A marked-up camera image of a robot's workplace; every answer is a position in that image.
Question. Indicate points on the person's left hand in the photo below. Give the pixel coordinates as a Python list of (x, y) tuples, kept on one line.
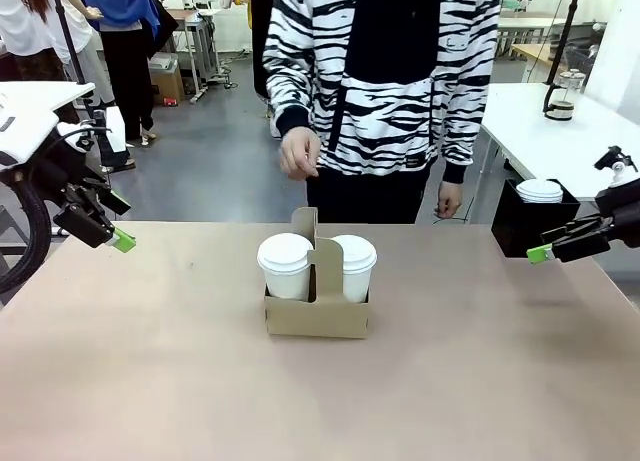
[(450, 198)]

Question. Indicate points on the grey background desk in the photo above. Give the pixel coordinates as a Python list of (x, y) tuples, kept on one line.
[(197, 36)]

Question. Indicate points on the brown cardboard box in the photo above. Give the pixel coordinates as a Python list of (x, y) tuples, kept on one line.
[(167, 83)]

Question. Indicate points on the white background desk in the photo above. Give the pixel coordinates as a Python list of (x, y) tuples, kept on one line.
[(525, 23)]

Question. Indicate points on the person's right forearm zebra sleeve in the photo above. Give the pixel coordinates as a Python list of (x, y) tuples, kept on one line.
[(290, 91)]

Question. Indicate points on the person in zebra hoodie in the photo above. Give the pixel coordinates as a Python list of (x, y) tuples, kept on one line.
[(390, 81)]

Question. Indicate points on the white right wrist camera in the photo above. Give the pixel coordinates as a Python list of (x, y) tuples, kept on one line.
[(617, 163)]

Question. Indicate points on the wooden background table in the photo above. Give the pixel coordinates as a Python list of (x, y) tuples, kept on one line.
[(537, 56)]

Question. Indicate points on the bystander in white clothes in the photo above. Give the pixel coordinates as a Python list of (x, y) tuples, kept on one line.
[(82, 41)]

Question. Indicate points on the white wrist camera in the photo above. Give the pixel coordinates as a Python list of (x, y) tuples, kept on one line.
[(617, 163), (107, 136)]

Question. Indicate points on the white side table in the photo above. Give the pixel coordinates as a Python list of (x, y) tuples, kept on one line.
[(35, 98)]

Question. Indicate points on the bystander in blue top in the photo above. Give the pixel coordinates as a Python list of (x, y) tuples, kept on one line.
[(127, 56)]

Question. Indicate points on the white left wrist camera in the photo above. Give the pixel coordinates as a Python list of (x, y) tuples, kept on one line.
[(107, 136)]

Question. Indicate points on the person's right hand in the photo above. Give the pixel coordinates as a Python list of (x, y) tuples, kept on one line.
[(300, 153)]

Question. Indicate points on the bystander with long hair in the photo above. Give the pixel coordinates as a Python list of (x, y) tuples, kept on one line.
[(25, 26)]

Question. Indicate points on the white plastic cup lid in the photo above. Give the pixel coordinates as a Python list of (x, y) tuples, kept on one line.
[(283, 253), (355, 253), (540, 190)]

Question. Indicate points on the large white table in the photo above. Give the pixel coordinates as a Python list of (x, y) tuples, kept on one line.
[(520, 131)]

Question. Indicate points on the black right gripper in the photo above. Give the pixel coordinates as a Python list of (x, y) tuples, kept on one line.
[(625, 216)]

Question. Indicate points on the thin black stand pole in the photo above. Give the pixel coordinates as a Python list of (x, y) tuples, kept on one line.
[(562, 36)]

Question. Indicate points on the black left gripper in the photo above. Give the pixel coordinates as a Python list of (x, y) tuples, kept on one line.
[(57, 173)]

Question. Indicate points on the glass French press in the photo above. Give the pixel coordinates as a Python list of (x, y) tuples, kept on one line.
[(562, 96)]

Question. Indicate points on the bystander in beige top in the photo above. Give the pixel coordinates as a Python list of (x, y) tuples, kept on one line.
[(257, 41)]

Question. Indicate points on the person's left forearm zebra sleeve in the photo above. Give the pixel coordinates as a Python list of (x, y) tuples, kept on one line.
[(470, 131)]

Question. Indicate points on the brown cardboard cup carrier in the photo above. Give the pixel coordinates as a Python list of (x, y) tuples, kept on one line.
[(315, 318)]

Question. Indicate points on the black lid holder box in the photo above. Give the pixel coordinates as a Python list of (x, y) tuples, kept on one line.
[(515, 231)]

